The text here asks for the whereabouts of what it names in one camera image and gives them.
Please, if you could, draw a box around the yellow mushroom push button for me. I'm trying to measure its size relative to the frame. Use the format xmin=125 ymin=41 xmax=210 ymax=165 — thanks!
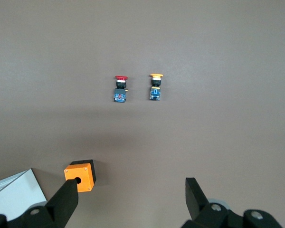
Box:
xmin=149 ymin=73 xmax=165 ymax=101

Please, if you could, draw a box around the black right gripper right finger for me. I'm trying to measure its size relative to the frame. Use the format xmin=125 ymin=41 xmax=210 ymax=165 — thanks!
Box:
xmin=180 ymin=177 xmax=284 ymax=228

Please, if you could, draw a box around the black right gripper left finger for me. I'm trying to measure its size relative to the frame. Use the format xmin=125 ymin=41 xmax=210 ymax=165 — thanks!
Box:
xmin=0 ymin=179 xmax=79 ymax=228

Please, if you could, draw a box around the white drawer cabinet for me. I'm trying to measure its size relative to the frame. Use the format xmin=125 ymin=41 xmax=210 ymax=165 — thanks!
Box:
xmin=0 ymin=168 xmax=48 ymax=222

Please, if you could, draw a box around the red mushroom push button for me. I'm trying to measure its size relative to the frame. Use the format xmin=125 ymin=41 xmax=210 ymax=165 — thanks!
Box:
xmin=113 ymin=75 xmax=130 ymax=103

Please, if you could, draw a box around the brown table mat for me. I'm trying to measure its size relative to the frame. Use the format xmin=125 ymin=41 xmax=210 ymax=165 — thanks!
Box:
xmin=0 ymin=0 xmax=285 ymax=228

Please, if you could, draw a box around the orange button enclosure box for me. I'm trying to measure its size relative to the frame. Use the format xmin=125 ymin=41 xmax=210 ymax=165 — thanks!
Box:
xmin=63 ymin=159 xmax=97 ymax=193

